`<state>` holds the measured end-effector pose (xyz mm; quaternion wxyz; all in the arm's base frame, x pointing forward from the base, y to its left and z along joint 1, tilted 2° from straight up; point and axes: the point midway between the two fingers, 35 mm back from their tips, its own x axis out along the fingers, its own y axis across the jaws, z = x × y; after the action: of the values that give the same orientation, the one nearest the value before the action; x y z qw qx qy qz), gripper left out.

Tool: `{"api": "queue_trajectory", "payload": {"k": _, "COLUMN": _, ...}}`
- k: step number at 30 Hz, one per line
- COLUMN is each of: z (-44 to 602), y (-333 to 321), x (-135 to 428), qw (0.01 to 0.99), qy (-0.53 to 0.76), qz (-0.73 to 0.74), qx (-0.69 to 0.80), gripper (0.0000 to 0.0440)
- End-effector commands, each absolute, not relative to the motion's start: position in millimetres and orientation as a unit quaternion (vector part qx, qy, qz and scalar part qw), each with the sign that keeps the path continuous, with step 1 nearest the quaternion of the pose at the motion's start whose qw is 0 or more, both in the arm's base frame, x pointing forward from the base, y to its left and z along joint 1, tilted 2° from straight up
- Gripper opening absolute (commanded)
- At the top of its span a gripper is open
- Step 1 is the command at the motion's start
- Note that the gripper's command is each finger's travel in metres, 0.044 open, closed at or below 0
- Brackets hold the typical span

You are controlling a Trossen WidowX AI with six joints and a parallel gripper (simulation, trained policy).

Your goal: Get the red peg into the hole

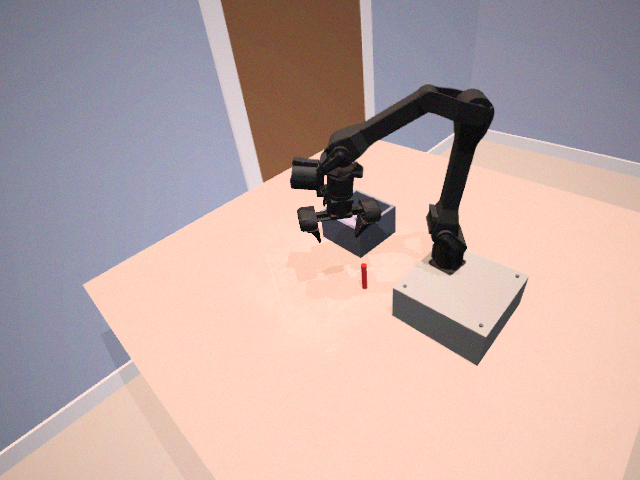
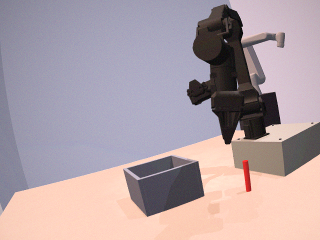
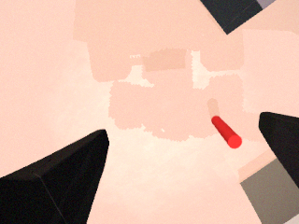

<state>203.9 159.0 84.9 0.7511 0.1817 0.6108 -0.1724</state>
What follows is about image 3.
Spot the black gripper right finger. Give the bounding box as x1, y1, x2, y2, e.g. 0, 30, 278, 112
258, 111, 299, 188

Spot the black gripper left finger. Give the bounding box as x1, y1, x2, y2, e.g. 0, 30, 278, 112
0, 130, 109, 224

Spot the red peg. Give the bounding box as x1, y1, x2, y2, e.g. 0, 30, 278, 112
212, 116, 242, 149

